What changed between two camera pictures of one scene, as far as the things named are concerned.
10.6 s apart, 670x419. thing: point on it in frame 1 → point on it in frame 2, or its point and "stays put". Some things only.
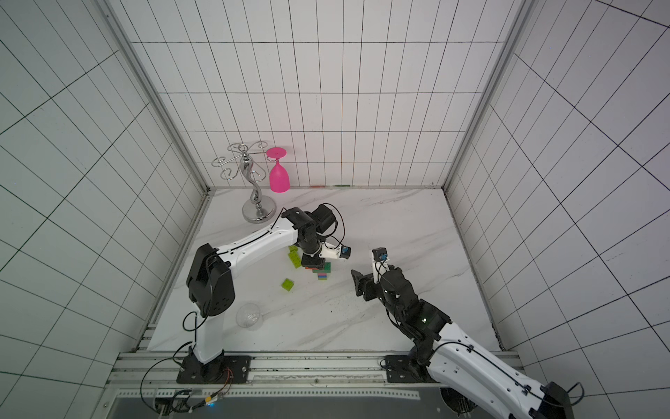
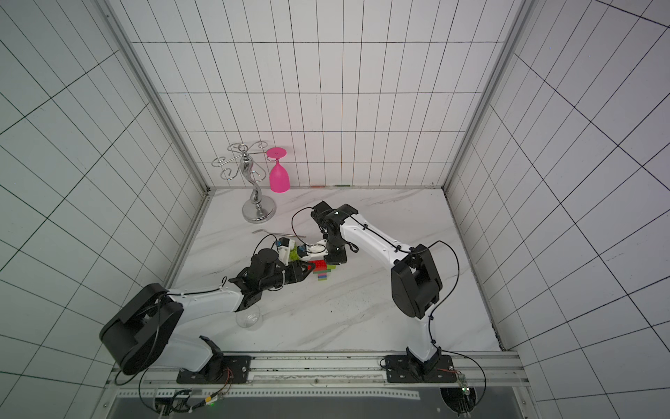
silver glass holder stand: x=259 y=209 stays put
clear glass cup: x=249 y=316 stays put
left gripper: x=313 y=263 → x=297 y=272
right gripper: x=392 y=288 → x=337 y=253
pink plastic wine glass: x=279 y=182 stays put
